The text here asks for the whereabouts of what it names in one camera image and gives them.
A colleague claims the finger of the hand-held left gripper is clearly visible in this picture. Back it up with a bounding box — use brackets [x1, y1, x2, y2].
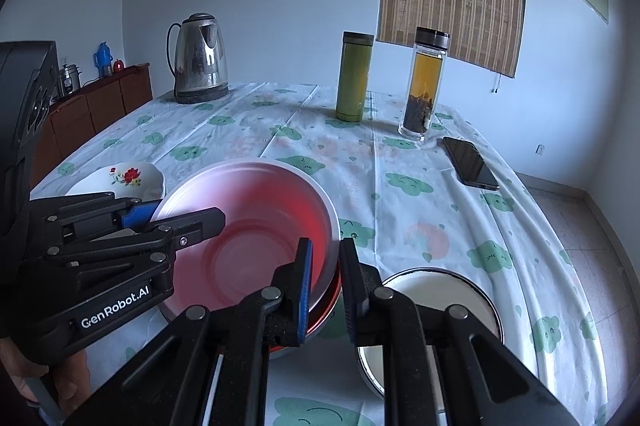
[46, 206, 227, 268]
[30, 192, 162, 253]

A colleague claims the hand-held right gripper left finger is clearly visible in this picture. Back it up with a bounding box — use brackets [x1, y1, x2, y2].
[62, 237, 314, 426]

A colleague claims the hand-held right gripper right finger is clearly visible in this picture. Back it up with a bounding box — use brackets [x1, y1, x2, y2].
[339, 237, 581, 426]

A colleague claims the small red flower white plate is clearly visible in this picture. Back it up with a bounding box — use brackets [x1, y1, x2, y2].
[65, 161, 166, 212]

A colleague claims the person's left hand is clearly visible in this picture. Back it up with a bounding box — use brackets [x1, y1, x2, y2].
[0, 336, 93, 422]

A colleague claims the white enamel bowl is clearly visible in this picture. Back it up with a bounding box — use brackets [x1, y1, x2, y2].
[354, 269, 503, 399]

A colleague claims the brown wooden cabinet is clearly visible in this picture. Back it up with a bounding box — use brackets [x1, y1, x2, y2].
[30, 63, 153, 192]

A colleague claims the cloud print tablecloth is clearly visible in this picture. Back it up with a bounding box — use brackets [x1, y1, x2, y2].
[30, 81, 608, 426]

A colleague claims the dark kettle base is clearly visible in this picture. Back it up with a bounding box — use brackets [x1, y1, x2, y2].
[173, 85, 230, 105]

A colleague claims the silver rice cooker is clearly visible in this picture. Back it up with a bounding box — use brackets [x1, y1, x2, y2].
[56, 64, 82, 100]

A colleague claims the blue thermos jug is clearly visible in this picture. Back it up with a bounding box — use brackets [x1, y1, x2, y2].
[93, 42, 112, 80]

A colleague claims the stainless steel electric kettle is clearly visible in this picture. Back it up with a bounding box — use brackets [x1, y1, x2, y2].
[166, 12, 230, 94]

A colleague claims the black smartphone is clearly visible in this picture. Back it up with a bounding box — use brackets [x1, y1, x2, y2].
[442, 136, 501, 191]

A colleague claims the green thermos flask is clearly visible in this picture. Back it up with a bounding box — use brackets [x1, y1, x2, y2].
[335, 31, 375, 123]

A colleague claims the glass tea bottle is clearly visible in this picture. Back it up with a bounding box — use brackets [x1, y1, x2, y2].
[398, 27, 450, 142]

